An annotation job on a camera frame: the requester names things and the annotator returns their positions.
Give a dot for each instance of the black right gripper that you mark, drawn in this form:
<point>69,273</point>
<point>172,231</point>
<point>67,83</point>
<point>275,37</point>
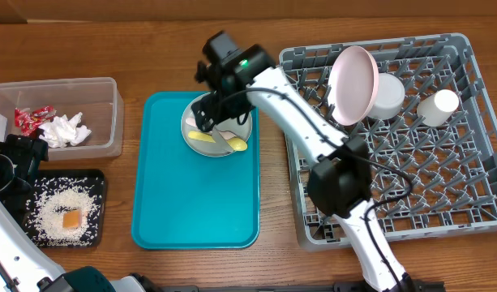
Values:
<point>219,113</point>

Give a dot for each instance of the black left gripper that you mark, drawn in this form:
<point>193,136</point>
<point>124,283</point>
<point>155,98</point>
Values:
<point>27,152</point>

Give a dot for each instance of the large red snack wrapper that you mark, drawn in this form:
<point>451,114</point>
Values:
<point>29,121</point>

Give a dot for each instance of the white napkin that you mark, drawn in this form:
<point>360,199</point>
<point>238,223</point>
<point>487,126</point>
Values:
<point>62,132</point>

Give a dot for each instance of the yellow plastic spoon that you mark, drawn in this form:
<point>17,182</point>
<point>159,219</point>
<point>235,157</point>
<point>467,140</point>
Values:
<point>235,143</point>

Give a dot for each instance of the orange food cube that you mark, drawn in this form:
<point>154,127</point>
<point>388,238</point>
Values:
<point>72,219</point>

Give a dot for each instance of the pink plate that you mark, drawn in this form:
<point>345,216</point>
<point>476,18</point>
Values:
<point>354,81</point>

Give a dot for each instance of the grey bowl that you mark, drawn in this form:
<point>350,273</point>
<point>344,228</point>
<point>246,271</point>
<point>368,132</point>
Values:
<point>389,98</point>

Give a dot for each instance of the white paper cup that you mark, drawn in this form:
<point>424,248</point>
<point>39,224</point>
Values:
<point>437,108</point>

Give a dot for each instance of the grey plastic knife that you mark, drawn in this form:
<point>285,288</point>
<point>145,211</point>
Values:
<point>222,137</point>

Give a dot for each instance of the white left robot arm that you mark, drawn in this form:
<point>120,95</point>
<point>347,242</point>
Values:
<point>23,266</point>

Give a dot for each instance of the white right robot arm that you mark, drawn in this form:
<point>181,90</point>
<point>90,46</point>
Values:
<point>340,168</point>

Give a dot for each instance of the black food waste tray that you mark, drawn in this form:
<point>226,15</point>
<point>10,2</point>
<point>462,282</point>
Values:
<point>98,203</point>

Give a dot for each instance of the grey dishwasher rack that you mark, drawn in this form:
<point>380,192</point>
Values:
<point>433,181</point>

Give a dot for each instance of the pile of white rice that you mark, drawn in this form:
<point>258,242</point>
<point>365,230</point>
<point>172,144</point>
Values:
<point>53,203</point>

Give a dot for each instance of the clear plastic bin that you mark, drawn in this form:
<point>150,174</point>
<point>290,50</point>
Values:
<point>97,99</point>

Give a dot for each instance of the grey plate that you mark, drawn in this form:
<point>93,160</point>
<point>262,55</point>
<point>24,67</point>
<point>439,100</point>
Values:
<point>213,149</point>

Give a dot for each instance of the teal plastic tray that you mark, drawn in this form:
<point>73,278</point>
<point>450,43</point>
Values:
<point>185,200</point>

